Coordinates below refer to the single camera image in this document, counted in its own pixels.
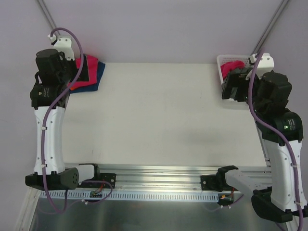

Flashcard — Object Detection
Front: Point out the magenta t shirt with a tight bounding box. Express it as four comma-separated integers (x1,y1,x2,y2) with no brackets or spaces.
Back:
70,54,99,89
220,60,245,79

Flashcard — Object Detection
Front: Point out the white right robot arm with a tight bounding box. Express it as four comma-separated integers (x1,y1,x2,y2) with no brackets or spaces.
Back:
207,53,308,223

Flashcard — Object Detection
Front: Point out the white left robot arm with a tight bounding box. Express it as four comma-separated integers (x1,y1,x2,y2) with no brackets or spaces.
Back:
25,35,101,191

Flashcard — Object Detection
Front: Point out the magenta t shirt in basket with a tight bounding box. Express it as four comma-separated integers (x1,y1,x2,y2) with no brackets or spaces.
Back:
220,60,245,79

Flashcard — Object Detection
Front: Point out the white plastic laundry basket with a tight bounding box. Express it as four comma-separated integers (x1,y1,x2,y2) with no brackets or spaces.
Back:
217,55,253,103

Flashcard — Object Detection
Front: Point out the folded blue t shirt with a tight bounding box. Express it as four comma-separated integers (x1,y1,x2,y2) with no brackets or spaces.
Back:
69,61,105,94

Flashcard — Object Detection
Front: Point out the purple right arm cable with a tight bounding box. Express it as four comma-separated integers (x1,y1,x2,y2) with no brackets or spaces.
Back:
211,49,304,231

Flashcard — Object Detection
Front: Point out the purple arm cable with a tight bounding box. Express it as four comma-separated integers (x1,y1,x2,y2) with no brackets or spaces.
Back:
39,28,114,215
211,49,304,231

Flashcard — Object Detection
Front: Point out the right corner metal post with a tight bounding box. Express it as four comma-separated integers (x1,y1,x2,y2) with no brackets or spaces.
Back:
251,0,292,54

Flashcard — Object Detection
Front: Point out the corner metal post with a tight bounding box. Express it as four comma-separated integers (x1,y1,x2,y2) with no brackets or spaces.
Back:
251,0,292,54
35,0,57,30

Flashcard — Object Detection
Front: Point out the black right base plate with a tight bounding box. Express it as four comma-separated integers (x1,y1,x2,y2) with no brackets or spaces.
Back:
200,175,232,192

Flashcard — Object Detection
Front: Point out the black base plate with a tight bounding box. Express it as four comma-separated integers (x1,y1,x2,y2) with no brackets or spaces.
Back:
77,173,116,189
200,175,232,192

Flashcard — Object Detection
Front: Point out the aluminium mounting rail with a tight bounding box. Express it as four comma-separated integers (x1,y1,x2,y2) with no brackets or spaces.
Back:
30,163,289,194

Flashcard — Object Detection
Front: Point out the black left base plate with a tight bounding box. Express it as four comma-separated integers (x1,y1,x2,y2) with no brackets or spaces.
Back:
77,173,116,189

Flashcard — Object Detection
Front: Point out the white slotted cable duct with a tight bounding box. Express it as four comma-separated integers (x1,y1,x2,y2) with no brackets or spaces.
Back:
39,190,220,202

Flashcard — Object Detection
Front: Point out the left corner metal post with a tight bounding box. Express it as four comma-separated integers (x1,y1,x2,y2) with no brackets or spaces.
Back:
35,0,57,30

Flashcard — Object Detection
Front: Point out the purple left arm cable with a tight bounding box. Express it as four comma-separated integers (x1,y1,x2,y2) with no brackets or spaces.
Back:
39,28,114,215

